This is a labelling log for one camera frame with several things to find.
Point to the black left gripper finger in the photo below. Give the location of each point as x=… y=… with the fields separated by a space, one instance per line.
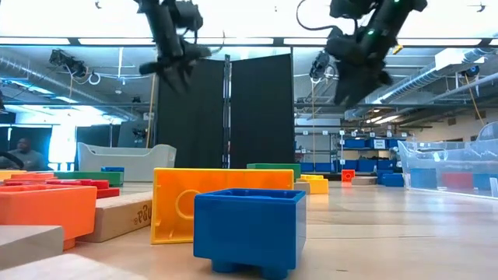
x=151 y=68
x=181 y=79

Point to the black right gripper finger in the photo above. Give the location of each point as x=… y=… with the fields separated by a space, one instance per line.
x=348 y=87
x=375 y=83

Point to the small blue toy brick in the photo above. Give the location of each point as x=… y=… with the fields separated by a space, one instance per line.
x=481 y=182
x=423 y=178
x=113 y=169
x=249 y=229

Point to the long green toy brick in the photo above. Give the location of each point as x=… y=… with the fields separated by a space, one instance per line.
x=89 y=178
x=272 y=169

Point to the small red toy brick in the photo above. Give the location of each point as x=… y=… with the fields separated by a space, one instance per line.
x=457 y=180

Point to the long yellow toy brick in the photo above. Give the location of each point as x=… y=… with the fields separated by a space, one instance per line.
x=11 y=174
x=317 y=185
x=171 y=218

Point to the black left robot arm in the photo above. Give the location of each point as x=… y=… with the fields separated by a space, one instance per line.
x=161 y=27

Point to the black ceiling-hung device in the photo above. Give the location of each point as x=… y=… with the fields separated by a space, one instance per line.
x=68 y=62
x=320 y=66

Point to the yellow hanging hook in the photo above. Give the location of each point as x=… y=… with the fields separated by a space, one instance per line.
x=397 y=49

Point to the shelf with blue bins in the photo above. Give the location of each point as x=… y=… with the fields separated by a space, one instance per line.
x=365 y=155

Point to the black folding partition screen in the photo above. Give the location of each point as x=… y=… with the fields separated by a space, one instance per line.
x=260 y=116

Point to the clear plastic bin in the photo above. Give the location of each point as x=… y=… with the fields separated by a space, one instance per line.
x=428 y=155

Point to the white plastic bin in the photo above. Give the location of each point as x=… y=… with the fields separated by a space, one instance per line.
x=124 y=161

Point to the long red toy brick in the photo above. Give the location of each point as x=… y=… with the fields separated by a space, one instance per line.
x=78 y=183

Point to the person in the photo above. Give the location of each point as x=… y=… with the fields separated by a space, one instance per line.
x=27 y=155

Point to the long orange toy brick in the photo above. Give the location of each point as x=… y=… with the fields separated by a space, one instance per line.
x=33 y=176

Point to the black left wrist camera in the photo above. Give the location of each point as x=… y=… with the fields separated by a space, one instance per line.
x=188 y=15

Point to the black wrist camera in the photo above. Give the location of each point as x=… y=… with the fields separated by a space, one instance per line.
x=188 y=15
x=350 y=8

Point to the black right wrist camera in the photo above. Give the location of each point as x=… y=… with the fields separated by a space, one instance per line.
x=350 y=8

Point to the white ventilation duct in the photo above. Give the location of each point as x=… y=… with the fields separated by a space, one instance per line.
x=428 y=74

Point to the silver ventilation duct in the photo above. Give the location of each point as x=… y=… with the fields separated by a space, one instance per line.
x=39 y=78

